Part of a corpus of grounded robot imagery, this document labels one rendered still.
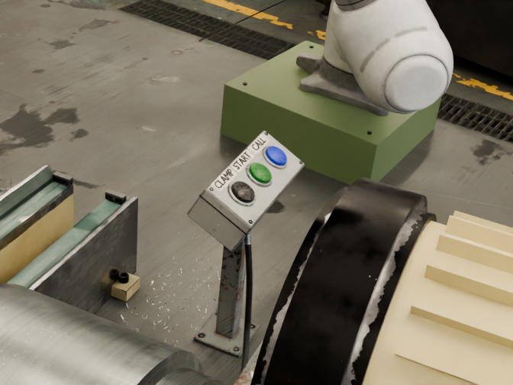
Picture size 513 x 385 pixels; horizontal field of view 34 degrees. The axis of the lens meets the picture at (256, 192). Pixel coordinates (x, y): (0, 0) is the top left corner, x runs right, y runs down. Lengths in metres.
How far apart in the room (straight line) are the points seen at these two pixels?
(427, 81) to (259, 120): 0.38
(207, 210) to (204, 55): 1.06
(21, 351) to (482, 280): 0.35
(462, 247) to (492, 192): 1.21
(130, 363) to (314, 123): 0.98
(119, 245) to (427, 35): 0.57
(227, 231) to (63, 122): 0.77
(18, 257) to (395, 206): 0.84
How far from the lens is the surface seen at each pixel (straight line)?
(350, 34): 1.37
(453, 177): 1.65
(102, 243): 1.16
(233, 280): 1.11
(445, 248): 0.43
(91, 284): 1.17
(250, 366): 0.63
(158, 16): 4.48
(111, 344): 0.64
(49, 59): 1.95
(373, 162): 1.51
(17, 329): 0.65
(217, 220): 0.97
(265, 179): 1.01
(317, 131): 1.54
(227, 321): 1.15
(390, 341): 0.40
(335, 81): 1.62
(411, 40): 1.34
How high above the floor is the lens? 1.59
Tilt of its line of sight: 32 degrees down
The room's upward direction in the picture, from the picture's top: 7 degrees clockwise
